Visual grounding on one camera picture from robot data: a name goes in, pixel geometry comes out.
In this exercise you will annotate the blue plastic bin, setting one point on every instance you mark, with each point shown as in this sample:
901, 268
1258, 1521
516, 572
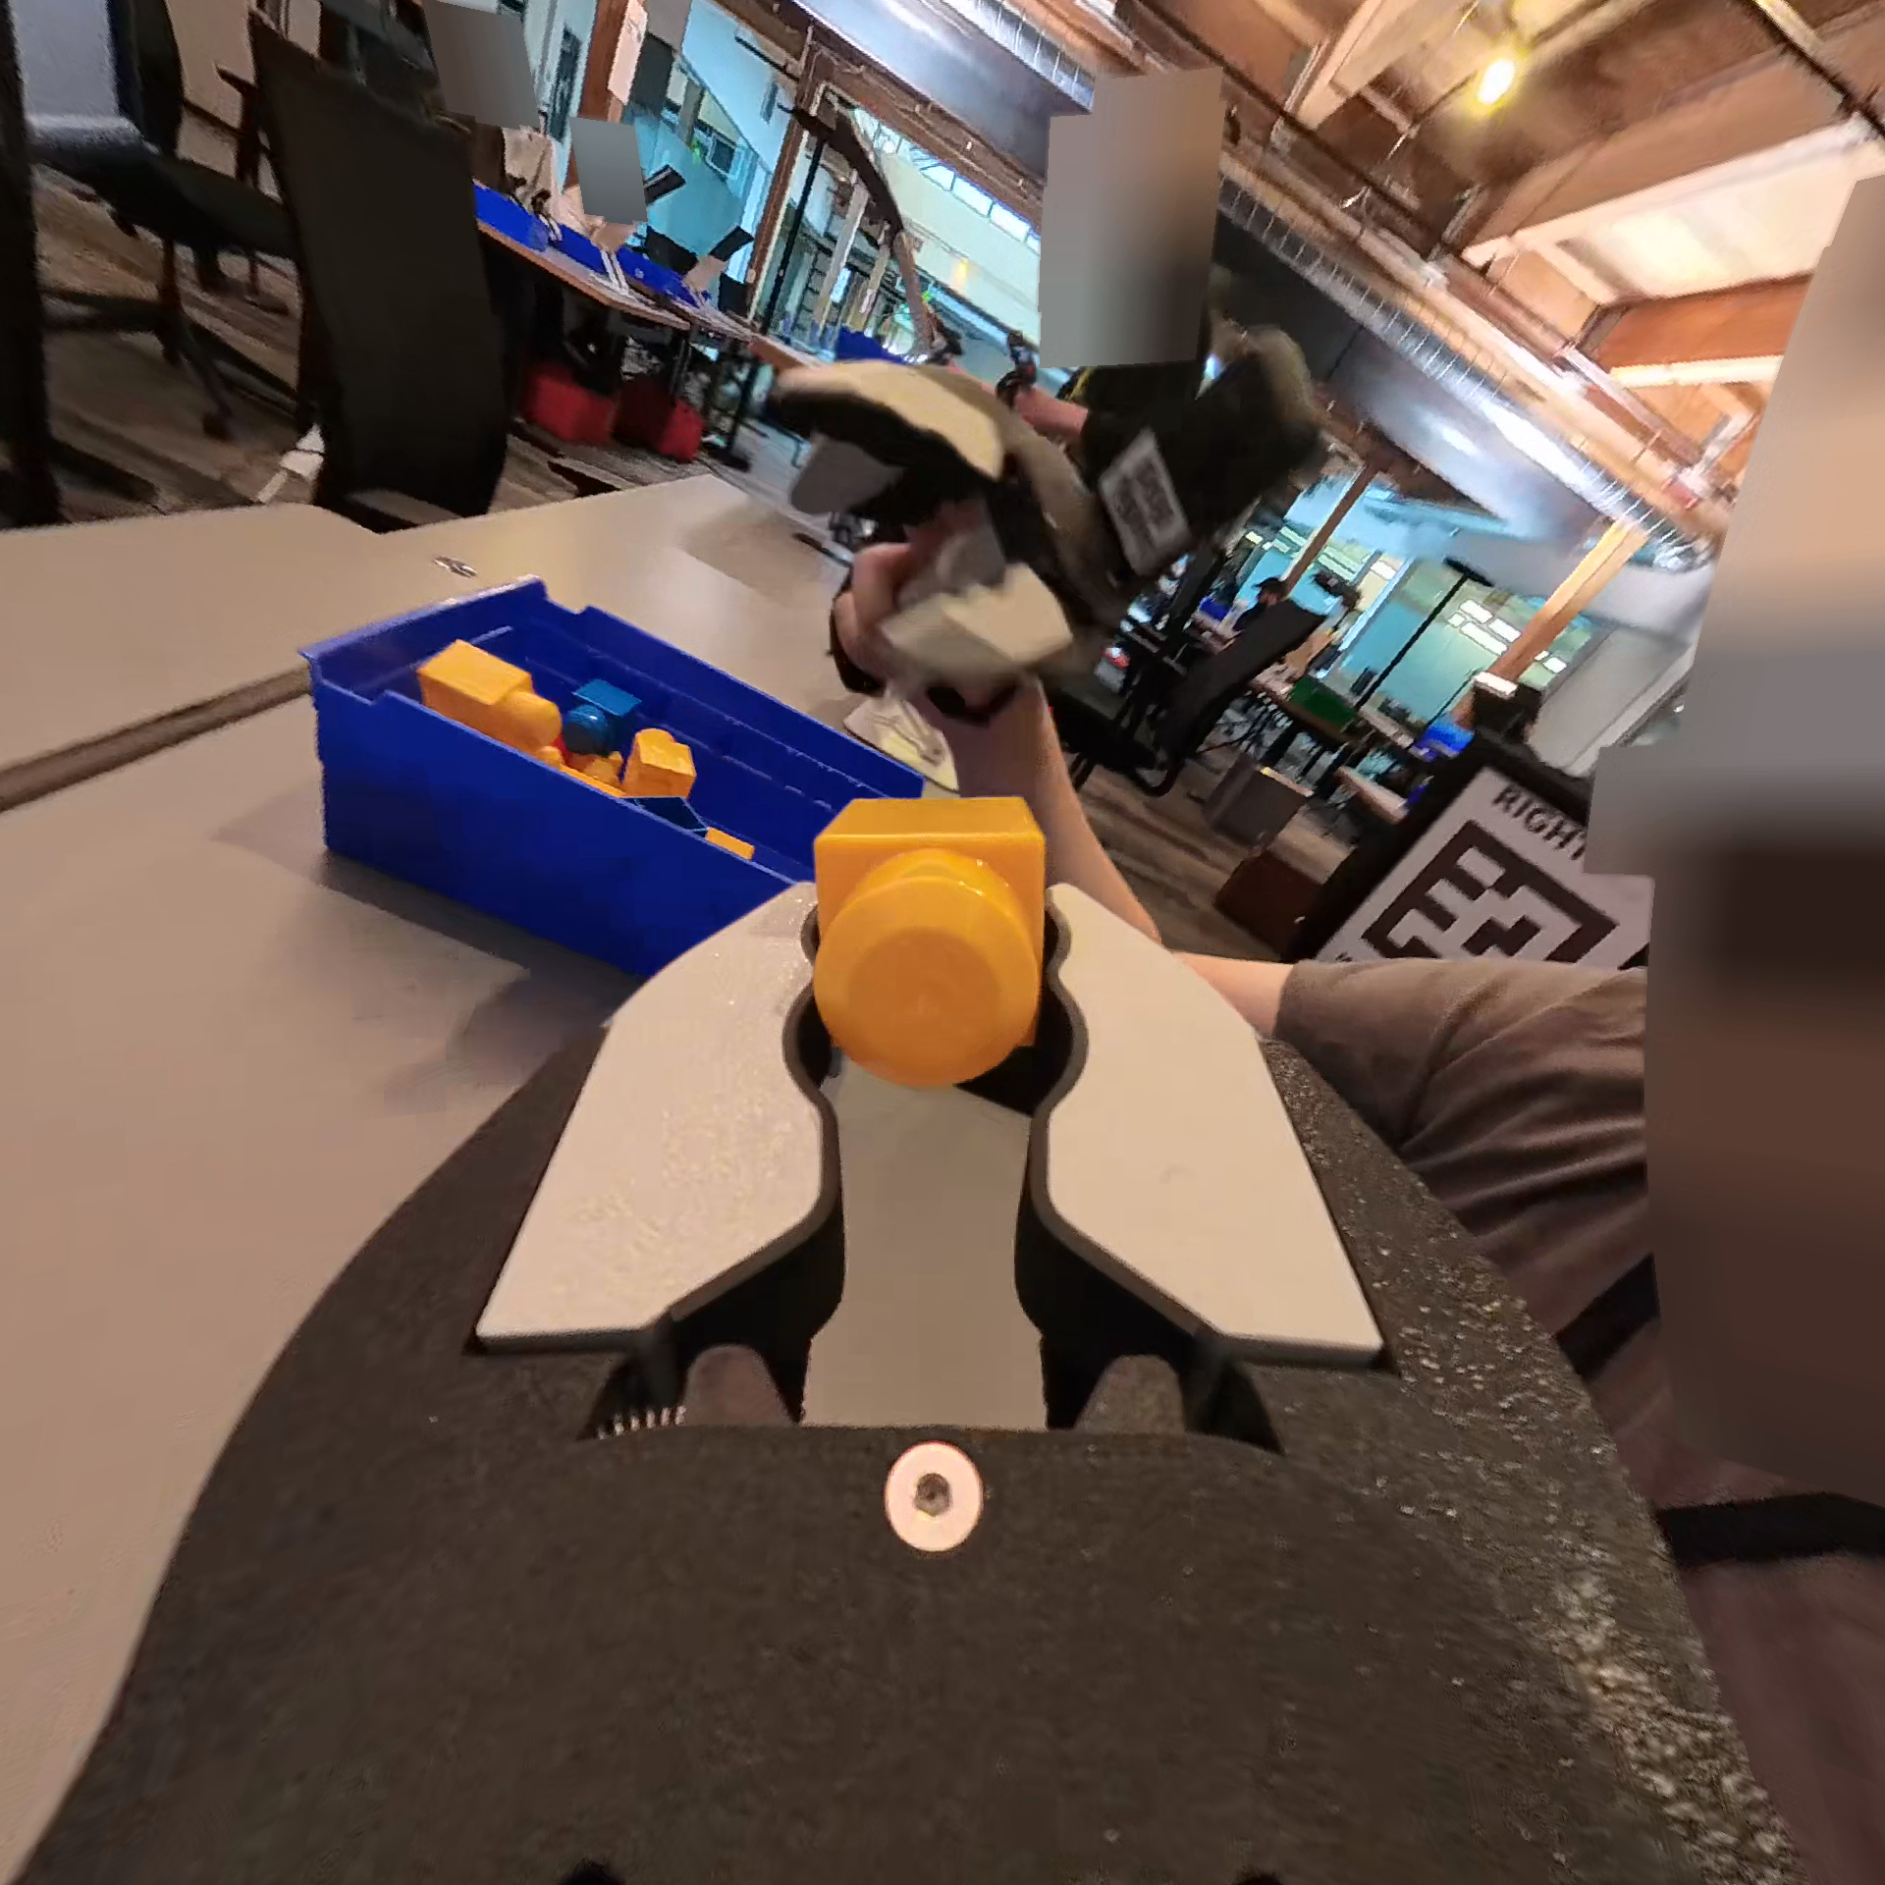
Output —
485, 841

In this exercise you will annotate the person's right forearm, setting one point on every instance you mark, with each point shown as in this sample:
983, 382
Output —
1090, 853

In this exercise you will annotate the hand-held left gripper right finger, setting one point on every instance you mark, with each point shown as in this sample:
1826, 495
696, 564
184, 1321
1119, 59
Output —
1192, 1180

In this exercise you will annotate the black office chair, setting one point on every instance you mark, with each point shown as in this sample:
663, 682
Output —
398, 296
192, 208
1192, 693

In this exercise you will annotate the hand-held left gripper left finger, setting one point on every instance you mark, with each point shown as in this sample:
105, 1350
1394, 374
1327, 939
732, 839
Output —
663, 1164

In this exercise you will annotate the blue storage bin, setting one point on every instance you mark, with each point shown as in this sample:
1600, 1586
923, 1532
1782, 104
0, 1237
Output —
656, 277
507, 220

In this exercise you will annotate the pile of colourful building blocks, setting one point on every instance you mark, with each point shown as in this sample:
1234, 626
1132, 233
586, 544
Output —
485, 693

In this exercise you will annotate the person's brown shirt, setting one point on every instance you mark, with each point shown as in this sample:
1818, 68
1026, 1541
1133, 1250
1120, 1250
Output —
1473, 1090

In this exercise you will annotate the red storage crate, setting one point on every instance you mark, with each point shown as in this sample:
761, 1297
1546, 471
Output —
663, 420
570, 404

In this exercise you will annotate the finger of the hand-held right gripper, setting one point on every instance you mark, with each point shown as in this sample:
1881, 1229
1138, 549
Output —
914, 415
985, 627

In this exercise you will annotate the yellow one-stud building block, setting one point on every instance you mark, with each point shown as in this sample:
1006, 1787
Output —
928, 957

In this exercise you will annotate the person's right hand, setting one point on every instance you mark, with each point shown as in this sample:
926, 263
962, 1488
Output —
885, 590

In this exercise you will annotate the ceiling lamp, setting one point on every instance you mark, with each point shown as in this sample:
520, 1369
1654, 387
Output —
1496, 77

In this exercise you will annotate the black and white marker sign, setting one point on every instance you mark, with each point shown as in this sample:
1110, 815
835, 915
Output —
1473, 915

